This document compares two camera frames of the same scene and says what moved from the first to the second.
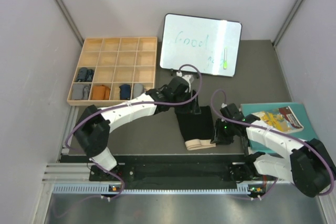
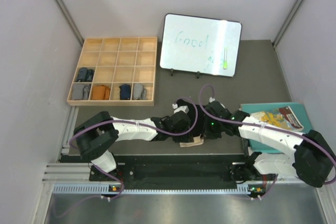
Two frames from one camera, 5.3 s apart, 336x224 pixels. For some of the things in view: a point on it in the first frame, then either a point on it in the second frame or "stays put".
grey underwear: [138, 89] stays put
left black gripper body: [182, 108] → [184, 138]
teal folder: [308, 132] stays put
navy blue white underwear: [125, 92] stays put
